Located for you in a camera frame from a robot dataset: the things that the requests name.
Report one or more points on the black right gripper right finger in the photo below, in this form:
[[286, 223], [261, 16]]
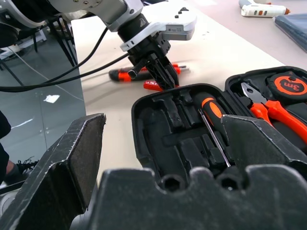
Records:
[[259, 143]]

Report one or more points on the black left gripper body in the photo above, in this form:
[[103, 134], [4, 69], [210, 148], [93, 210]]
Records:
[[151, 49]]

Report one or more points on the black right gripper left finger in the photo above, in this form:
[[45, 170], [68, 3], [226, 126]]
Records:
[[60, 172]]

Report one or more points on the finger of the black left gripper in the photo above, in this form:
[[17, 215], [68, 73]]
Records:
[[159, 74], [173, 72]]

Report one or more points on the orange and black utility knife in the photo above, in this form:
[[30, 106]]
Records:
[[121, 75]]

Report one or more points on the small red flat tool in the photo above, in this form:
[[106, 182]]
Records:
[[151, 85]]

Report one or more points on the black plastic tool case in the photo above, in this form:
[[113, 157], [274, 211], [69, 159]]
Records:
[[156, 134]]

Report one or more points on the black laced sneaker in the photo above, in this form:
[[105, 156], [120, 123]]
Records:
[[26, 165]]

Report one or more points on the orange and black screwdriver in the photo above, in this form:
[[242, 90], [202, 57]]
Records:
[[211, 105]]

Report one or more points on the black orange 3m tape measure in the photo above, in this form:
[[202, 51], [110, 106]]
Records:
[[290, 86]]

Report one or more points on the person's dark trouser leg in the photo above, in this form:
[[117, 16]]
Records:
[[3, 134]]

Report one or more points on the white paper scrap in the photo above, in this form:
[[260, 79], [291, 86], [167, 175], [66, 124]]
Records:
[[51, 98]]

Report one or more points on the white glue gun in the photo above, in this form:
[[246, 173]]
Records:
[[261, 10]]

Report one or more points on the dark blue plastic pack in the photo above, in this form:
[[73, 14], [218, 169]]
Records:
[[295, 28]]

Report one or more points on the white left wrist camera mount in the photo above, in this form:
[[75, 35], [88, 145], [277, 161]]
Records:
[[172, 16]]

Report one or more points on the black metal frame legs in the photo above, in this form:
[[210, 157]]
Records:
[[68, 48]]

